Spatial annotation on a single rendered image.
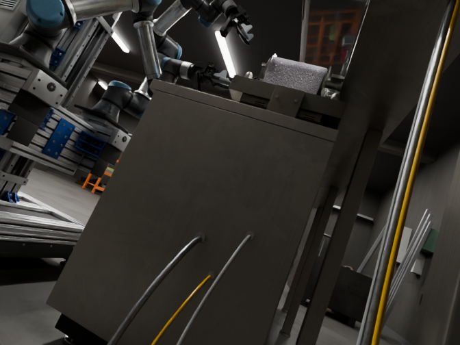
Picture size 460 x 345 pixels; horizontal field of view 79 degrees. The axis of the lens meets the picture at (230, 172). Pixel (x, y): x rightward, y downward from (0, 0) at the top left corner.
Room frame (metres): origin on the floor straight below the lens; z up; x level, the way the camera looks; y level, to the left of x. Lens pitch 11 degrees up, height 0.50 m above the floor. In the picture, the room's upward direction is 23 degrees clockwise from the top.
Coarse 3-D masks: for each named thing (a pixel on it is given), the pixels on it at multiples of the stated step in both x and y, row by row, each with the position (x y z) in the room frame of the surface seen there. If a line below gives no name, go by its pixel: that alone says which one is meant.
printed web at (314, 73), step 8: (272, 64) 1.11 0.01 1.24; (280, 64) 1.10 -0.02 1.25; (288, 64) 1.09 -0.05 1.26; (296, 64) 1.08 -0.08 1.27; (304, 64) 1.08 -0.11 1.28; (280, 72) 1.09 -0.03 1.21; (288, 72) 1.09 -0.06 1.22; (296, 72) 1.08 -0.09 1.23; (304, 72) 1.07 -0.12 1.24; (312, 72) 1.06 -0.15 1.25; (320, 72) 1.05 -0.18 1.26; (312, 80) 1.05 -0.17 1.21; (320, 80) 1.05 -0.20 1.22
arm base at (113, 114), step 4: (100, 100) 1.54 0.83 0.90; (104, 100) 1.52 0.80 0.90; (108, 100) 1.52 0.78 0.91; (96, 104) 1.53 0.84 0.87; (100, 104) 1.51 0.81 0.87; (104, 104) 1.51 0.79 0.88; (108, 104) 1.52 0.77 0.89; (112, 104) 1.53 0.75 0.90; (116, 104) 1.54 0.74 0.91; (92, 108) 1.52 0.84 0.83; (96, 108) 1.50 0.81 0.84; (100, 108) 1.50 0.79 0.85; (104, 108) 1.51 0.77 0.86; (108, 108) 1.52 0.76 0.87; (112, 108) 1.53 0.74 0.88; (116, 108) 1.55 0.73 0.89; (120, 108) 1.59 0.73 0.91; (104, 112) 1.50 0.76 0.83; (108, 112) 1.52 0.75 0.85; (112, 112) 1.53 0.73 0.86; (116, 112) 1.56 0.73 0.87; (112, 116) 1.53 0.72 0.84; (116, 116) 1.56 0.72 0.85; (116, 120) 1.57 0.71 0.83
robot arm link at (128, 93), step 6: (114, 84) 1.52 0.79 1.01; (120, 84) 1.52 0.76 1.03; (126, 84) 1.54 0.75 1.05; (108, 90) 1.52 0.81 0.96; (114, 90) 1.52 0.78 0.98; (120, 90) 1.53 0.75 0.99; (126, 90) 1.55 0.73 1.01; (108, 96) 1.52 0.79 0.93; (114, 96) 1.52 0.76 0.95; (120, 96) 1.54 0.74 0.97; (126, 96) 1.55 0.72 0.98; (132, 96) 1.58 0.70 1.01; (114, 102) 1.53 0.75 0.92; (120, 102) 1.55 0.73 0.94; (126, 102) 1.57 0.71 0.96
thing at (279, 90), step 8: (280, 88) 0.86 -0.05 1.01; (288, 88) 0.86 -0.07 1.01; (272, 96) 0.87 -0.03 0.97; (280, 96) 0.86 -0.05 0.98; (288, 96) 0.85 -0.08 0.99; (296, 96) 0.85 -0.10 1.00; (304, 96) 0.85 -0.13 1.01; (272, 104) 0.87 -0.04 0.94; (280, 104) 0.86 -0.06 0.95; (288, 104) 0.85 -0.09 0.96; (296, 104) 0.84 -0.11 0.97; (280, 112) 0.86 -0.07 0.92; (288, 112) 0.85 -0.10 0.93; (296, 112) 0.84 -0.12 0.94
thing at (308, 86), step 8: (272, 72) 1.10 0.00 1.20; (264, 80) 1.11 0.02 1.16; (272, 80) 1.10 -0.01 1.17; (280, 80) 1.09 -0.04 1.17; (288, 80) 1.08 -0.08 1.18; (296, 80) 1.07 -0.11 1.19; (304, 80) 1.06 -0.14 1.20; (296, 88) 1.07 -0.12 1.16; (304, 88) 1.06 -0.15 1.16; (312, 88) 1.05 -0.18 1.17
